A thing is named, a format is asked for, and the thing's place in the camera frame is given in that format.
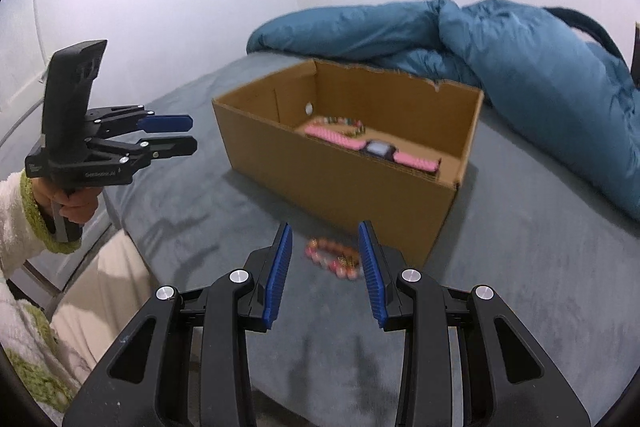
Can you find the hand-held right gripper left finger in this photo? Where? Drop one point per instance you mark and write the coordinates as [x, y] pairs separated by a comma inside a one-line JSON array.
[[280, 277]]

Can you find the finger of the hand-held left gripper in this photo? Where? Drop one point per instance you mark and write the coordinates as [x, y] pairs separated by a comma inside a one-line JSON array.
[[167, 123], [175, 146]]

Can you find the brown cardboard box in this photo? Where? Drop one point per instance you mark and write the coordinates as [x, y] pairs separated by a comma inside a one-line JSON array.
[[310, 177]]

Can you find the person's left forearm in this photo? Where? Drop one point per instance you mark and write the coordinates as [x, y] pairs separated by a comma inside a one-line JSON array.
[[20, 227]]

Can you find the pink digital watch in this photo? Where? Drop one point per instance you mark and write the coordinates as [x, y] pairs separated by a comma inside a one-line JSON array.
[[380, 150]]

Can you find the person's left hand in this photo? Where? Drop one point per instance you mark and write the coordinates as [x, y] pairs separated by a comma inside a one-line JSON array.
[[80, 207]]

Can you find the blue duvet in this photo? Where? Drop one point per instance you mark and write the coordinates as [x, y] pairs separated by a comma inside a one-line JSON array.
[[525, 82]]

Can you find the person's cream trousers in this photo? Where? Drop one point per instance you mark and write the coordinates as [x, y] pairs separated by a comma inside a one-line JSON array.
[[100, 287]]

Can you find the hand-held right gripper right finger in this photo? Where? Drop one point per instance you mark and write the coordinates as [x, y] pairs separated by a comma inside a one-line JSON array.
[[372, 277]]

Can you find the person's cream fleece jacket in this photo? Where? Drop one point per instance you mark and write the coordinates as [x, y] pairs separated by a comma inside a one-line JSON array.
[[30, 337]]

